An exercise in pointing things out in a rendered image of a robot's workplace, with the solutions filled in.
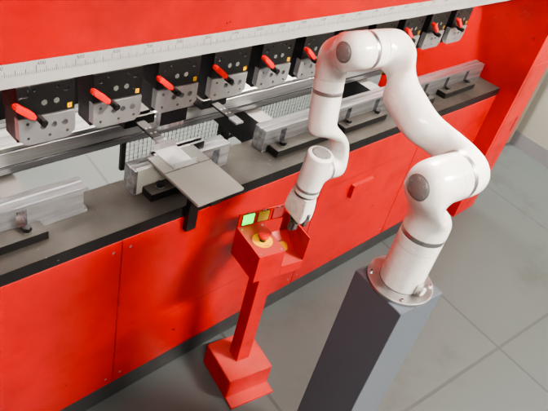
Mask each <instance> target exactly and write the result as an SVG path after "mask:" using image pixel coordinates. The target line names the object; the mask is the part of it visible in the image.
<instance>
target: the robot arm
mask: <svg viewBox="0 0 548 411"><path fill-rule="evenodd" d="M416 59H417V51H416V47H415V45H414V43H413V41H412V39H411V38H410V36H409V35H408V34H407V33H405V32H404V31H402V30H400V29H366V30H355V31H346V32H341V33H339V34H338V35H336V36H333V37H331V38H329V39H328V40H326V41H325V42H324V43H323V44H322V46H321V47H320V49H319V52H318V56H317V59H316V69H315V75H314V80H313V86H312V97H311V103H310V109H309V115H308V121H307V127H308V130H309V132H310V133H311V134H312V135H314V136H317V137H322V138H327V139H329V150H328V149H327V148H324V147H321V146H311V147H310V148H309V149H308V150H307V154H306V156H305V158H304V161H303V164H302V167H301V170H300V171H299V174H298V178H297V180H296V183H295V185H294V186H293V187H292V189H291V190H290V192H289V195H288V196H287V198H286V201H285V208H286V209H287V210H288V212H289V223H288V225H287V228H288V230H289V231H292V230H295V229H297V226H298V225H299V224H300V225H301V226H302V227H306V226H307V222H309V221H310V220H311V218H312V215H313V212H314V209H315V206H316V198H317V197H318V196H319V194H320V190H321V188H322V186H323V184H324V183H325V182H326V181H327V180H328V179H333V178H337V177H339V176H341V175H342V174H343V173H344V172H345V169H346V168H347V161H348V156H349V143H348V140H347V137H346V136H345V135H344V134H343V132H342V131H341V130H340V129H339V128H338V115H339V110H340V106H341V102H342V97H343V89H344V84H345V80H346V75H347V72H355V71H363V70H370V69H381V70H382V71H383V72H384V73H385V74H386V76H387V84H386V86H385V88H384V91H383V95H382V97H383V102H384V104H385V106H386V108H387V111H388V112H389V114H390V115H391V118H392V119H393V121H394V123H395V124H396V125H397V127H398V128H399V130H400V131H401V133H402V134H403V135H404V136H405V137H406V138H407V139H408V140H409V141H411V142H412V143H413V144H416V145H417V146H418V147H419V148H421V149H423V150H424V151H425V152H427V153H428V154H429V155H430V156H431V157H430V158H427V159H425V160H422V161H420V162H419V163H417V164H416V165H415V166H413V167H412V169H411V170H410V171H409V172H408V174H407V175H406V177H405V179H404V186H403V189H404V194H405V197H406V199H407V202H408V211H407V213H406V215H405V217H404V220H403V222H402V224H401V225H400V229H399V231H398V232H397V234H396V238H395V240H394V241H393V243H392V245H391V248H390V250H389V252H388V254H387V255H383V256H380V257H377V258H375V259H373V260H372V261H371V262H370V264H369V266H368V269H367V278H368V281H369V283H370V285H371V286H372V288H373V289H374V290H375V291H376V293H378V294H379V295H380V296H381V297H383V298H384V299H386V300H387V301H389V302H391V303H394V304H396V305H399V306H402V307H420V306H422V305H424V304H425V303H427V302H428V301H429V300H430V299H431V296H432V294H433V284H432V282H431V279H430V277H429V276H428V274H429V272H430V270H431V268H432V266H433V264H434V262H435V261H436V259H437V257H438V255H439V253H440V251H441V249H442V248H443V246H444V243H445V242H446V240H447V238H448V236H449V233H450V232H451V228H452V220H451V217H450V215H449V213H448V212H447V210H446V209H447V208H448V207H449V206H450V205H451V204H453V203H454V202H457V201H461V200H464V199H467V198H469V197H473V196H474V195H476V194H478V193H480V192H481V191H483V190H484V189H485V187H486V186H487V184H488V181H489V179H490V168H489V165H488V162H487V160H486V158H485V157H484V155H483V154H482V152H481V151H480V150H479V149H478V148H477V147H476V146H475V145H474V144H473V143H472V142H471V141H469V140H468V139H467V138H466V137H465V136H463V135H462V134H461V133H459V132H458V131H457V130H455V129H454V128H453V127H452V126H450V125H449V124H448V123H447V122H446V121H445V120H444V119H443V118H442V117H441V116H440V115H439V114H438V113H437V112H436V111H435V109H434V108H433V106H432V104H431V102H430V100H429V99H428V98H427V96H426V94H425V92H424V91H423V89H422V87H421V85H420V83H419V81H418V77H417V74H416Z"/></svg>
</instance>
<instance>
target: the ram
mask: <svg viewBox="0 0 548 411"><path fill-rule="evenodd" d="M429 1H435V0H0V66H3V65H9V64H18V63H24V62H29V61H35V60H45V59H51V58H57V57H62V56H68V55H78V54H84V53H89V52H95V51H105V50H111V49H117V48H122V47H128V46H138V45H143V44H149V43H154V42H164V41H170V40H175V39H181V38H191V37H197V36H203V35H208V34H214V33H224V32H230V31H235V30H241V29H251V28H257V27H263V26H268V25H274V24H284V23H289V22H295V21H300V20H310V19H316V18H322V17H327V16H333V15H343V14H349V13H354V12H360V11H370V10H376V9H382V8H387V7H397V6H403V5H409V4H414V3H420V2H429ZM504 1H510V0H478V1H473V2H464V3H458V4H453V5H447V6H442V7H433V8H428V9H423V10H418V11H409V12H404V13H399V14H394V15H384V16H379V17H374V18H368V19H363V20H354V21H349V22H344V23H339V24H330V25H325V26H320V27H314V28H309V29H300V30H294V31H289V32H284V33H275V34H270V35H265V36H260V37H255V38H245V39H240V40H235V41H230V42H221V43H215V44H210V45H205V46H196V47H191V48H186V49H181V50H175V51H166V52H161V53H156V54H151V55H141V56H136V57H131V58H126V59H121V60H112V61H106V62H101V63H96V64H87V65H82V66H77V67H72V68H62V69H57V70H52V71H47V72H42V73H32V74H27V75H22V76H17V77H8V78H3V79H0V91H2V90H6V89H11V88H16V87H21V86H30V85H34V84H39V83H44V82H53V81H58V80H62V79H67V78H72V77H80V76H86V75H90V74H95V73H103V72H108V71H113V70H118V69H126V68H131V67H136V66H140V65H146V64H154V63H159V62H164V61H168V60H177V59H182V58H187V57H192V56H196V55H205V54H209V53H215V52H219V51H228V50H232V49H237V48H242V47H247V46H256V45H260V44H265V43H270V42H279V41H284V40H288V39H293V38H301V37H306V36H311V35H316V34H321V33H329V32H334V31H339V30H344V29H352V28H357V27H362V26H366V25H371V24H380V23H385V22H390V21H394V20H403V19H408V18H413V17H418V16H422V15H430V14H435V13H441V12H445V11H454V10H458V9H463V8H468V7H477V6H482V5H486V4H491V3H496V2H504Z"/></svg>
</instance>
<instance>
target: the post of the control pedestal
mask: <svg viewBox="0 0 548 411"><path fill-rule="evenodd" d="M271 282H272V277H271V278H268V279H265V280H262V281H257V282H255V283H253V282H252V281H251V279H250V278H249V280H248V284H247V287H246V290H245V296H244V299H243V302H242V305H241V311H240V314H239V317H238V321H237V324H236V329H235V333H234V336H233V340H232V345H231V348H230V352H231V353H232V355H233V357H234V359H235V360H236V361H239V360H243V359H245V358H247V357H249V355H250V350H251V347H252V344H253V341H254V336H255V334H256V331H257V328H258V325H259V320H260V317H261V315H262V312H263V307H264V304H265V301H266V298H267V293H268V291H269V288H270V284H271Z"/></svg>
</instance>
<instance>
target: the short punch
mask: <svg viewBox="0 0 548 411"><path fill-rule="evenodd" d="M187 111H188V107H186V108H180V109H176V110H173V111H169V112H165V113H157V121H156V124H157V131H159V130H164V129H167V128H171V127H174V126H179V125H183V121H184V120H186V116H187Z"/></svg>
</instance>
